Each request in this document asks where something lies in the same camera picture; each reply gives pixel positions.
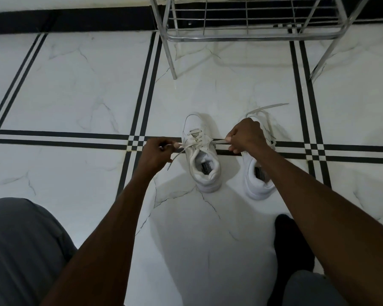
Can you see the person's left fingers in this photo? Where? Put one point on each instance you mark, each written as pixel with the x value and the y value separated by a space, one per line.
pixel 166 149

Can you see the person's right forearm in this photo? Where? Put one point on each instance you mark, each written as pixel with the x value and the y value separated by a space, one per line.
pixel 319 216

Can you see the black sock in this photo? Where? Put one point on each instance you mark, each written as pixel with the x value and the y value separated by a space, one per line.
pixel 290 245

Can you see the white shoelace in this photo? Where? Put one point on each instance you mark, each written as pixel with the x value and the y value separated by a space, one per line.
pixel 268 107
pixel 191 144

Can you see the grey trousers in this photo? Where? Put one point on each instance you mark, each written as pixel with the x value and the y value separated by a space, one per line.
pixel 19 251

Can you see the white sneaker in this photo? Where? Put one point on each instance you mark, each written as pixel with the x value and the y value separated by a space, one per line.
pixel 253 187
pixel 207 178

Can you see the person's left forearm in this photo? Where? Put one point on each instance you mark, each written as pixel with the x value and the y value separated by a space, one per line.
pixel 115 232

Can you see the chrome metal shoe rack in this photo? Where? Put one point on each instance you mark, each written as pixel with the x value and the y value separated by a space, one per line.
pixel 242 36

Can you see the person's right hand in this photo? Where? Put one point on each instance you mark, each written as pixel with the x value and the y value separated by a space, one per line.
pixel 249 135

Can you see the person's left hand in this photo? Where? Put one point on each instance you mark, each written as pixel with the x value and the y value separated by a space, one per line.
pixel 151 156

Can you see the person's right fingers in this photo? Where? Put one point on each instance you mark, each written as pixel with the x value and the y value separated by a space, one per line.
pixel 233 142

